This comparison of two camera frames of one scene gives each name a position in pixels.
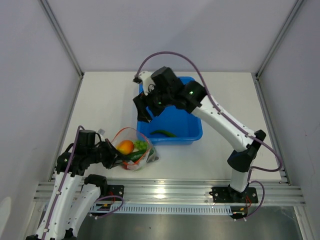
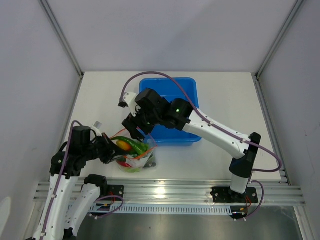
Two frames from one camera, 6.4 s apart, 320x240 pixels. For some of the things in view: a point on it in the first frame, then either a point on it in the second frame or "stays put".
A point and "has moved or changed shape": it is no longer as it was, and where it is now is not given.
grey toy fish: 151,155 has moved or changed shape
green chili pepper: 165,132 → 136,148
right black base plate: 228,194 stays put
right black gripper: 141,101 → 135,133
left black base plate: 115,190 stays put
